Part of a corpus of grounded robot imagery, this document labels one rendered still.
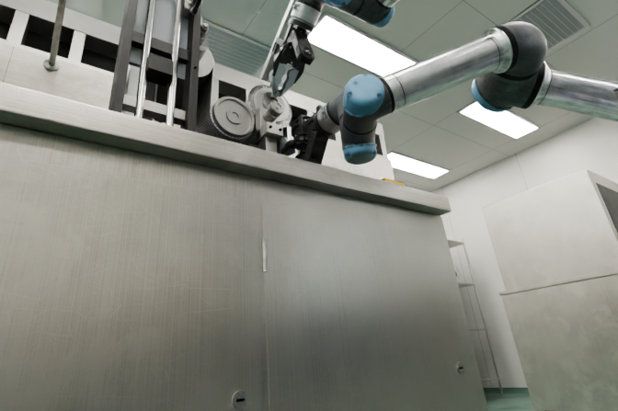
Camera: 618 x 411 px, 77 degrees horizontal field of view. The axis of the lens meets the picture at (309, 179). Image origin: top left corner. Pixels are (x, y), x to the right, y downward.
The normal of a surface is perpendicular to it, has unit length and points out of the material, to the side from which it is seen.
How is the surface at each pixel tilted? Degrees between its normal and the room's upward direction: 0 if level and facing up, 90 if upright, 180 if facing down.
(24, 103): 90
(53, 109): 90
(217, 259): 90
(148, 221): 90
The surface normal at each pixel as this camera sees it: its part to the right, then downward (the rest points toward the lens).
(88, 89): 0.58, -0.39
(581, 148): -0.81, -0.18
